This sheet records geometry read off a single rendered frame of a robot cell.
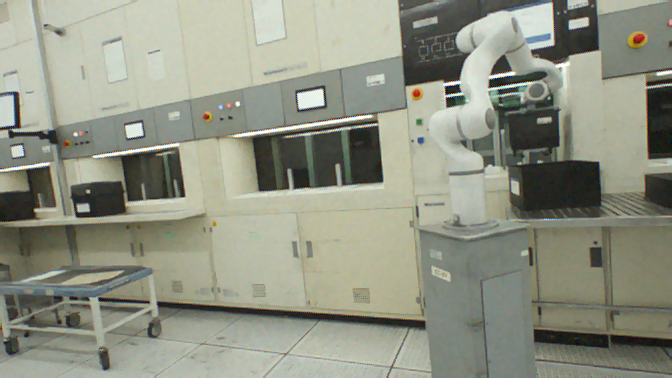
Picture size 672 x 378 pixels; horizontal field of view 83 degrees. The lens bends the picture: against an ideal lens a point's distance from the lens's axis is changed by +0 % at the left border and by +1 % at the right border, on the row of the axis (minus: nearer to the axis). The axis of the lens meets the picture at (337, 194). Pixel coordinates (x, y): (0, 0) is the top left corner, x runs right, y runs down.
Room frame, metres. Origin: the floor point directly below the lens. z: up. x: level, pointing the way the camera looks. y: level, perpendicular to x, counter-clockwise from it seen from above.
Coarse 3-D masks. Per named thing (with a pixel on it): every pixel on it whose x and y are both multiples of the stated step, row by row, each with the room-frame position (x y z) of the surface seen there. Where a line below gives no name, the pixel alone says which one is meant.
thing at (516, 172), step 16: (560, 160) 1.72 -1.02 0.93; (576, 160) 1.66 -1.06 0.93; (512, 176) 1.67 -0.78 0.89; (528, 176) 1.50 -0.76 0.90; (544, 176) 1.48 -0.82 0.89; (560, 176) 1.47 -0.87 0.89; (576, 176) 1.46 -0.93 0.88; (592, 176) 1.45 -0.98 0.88; (512, 192) 1.69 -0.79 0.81; (528, 192) 1.50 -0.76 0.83; (544, 192) 1.48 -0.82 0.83; (560, 192) 1.47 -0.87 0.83; (576, 192) 1.46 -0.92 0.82; (592, 192) 1.45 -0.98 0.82; (528, 208) 1.50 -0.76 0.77; (544, 208) 1.49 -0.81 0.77; (560, 208) 1.47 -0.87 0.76
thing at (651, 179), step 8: (648, 176) 1.46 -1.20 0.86; (656, 176) 1.40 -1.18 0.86; (664, 176) 1.37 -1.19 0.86; (648, 184) 1.46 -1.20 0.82; (656, 184) 1.39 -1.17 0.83; (664, 184) 1.32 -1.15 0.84; (648, 192) 1.46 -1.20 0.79; (656, 192) 1.39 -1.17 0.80; (664, 192) 1.33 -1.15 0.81; (648, 200) 1.45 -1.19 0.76; (656, 200) 1.39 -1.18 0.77; (664, 200) 1.33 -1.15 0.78
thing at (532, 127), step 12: (528, 108) 1.94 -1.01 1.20; (540, 108) 1.93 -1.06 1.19; (516, 120) 1.89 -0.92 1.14; (528, 120) 1.87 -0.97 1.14; (540, 120) 1.85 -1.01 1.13; (552, 120) 1.83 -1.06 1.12; (516, 132) 1.89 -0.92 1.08; (528, 132) 1.87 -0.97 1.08; (540, 132) 1.85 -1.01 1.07; (552, 132) 1.83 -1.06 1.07; (516, 144) 1.89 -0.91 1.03; (528, 144) 1.87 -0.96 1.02; (540, 144) 1.85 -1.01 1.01; (552, 144) 1.83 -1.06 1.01
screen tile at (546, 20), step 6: (522, 12) 1.87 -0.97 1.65; (528, 12) 1.86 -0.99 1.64; (534, 12) 1.85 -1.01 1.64; (540, 12) 1.84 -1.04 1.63; (546, 12) 1.83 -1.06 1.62; (522, 18) 1.87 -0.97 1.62; (528, 18) 1.86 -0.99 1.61; (534, 18) 1.85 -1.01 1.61; (546, 18) 1.83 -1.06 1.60; (534, 24) 1.85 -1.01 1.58; (540, 24) 1.84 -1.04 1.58; (546, 24) 1.83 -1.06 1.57; (522, 30) 1.87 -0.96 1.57; (528, 30) 1.86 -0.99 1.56; (534, 30) 1.85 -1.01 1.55; (540, 30) 1.84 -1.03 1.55; (546, 30) 1.83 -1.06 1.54
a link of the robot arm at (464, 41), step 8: (488, 16) 1.53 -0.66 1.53; (472, 24) 1.53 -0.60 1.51; (464, 32) 1.49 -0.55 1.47; (472, 32) 1.46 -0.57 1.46; (520, 32) 1.56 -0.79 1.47; (456, 40) 1.53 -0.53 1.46; (464, 40) 1.49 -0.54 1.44; (472, 40) 1.47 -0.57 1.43; (520, 40) 1.56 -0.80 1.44; (464, 48) 1.51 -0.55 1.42; (472, 48) 1.49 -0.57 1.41; (512, 48) 1.58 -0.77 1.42
